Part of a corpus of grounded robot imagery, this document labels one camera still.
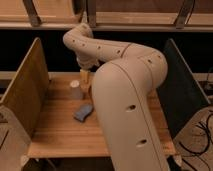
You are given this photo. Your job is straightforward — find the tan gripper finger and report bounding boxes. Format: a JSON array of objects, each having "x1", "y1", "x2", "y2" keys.
[{"x1": 80, "y1": 69, "x2": 91, "y2": 93}]

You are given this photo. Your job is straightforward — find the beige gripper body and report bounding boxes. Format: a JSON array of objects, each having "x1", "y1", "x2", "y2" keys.
[{"x1": 77, "y1": 58, "x2": 99, "y2": 70}]

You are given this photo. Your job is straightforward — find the white ceramic cup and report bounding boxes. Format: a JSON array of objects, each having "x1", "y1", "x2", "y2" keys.
[{"x1": 70, "y1": 80, "x2": 83, "y2": 100}]

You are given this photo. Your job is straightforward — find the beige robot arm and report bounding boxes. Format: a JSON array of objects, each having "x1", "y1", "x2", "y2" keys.
[{"x1": 63, "y1": 23, "x2": 170, "y2": 171}]

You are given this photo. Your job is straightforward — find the blue cloth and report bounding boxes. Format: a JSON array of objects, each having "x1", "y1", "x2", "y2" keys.
[{"x1": 74, "y1": 104, "x2": 93, "y2": 122}]

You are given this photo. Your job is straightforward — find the left wooden side panel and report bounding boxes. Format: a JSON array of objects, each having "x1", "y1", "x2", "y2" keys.
[{"x1": 0, "y1": 38, "x2": 49, "y2": 140}]

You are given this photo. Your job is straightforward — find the right dark side panel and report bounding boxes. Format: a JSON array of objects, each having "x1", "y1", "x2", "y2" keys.
[{"x1": 157, "y1": 39, "x2": 210, "y2": 138}]

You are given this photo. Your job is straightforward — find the black cables on floor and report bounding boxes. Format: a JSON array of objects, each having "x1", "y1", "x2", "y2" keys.
[{"x1": 178, "y1": 111, "x2": 213, "y2": 171}]

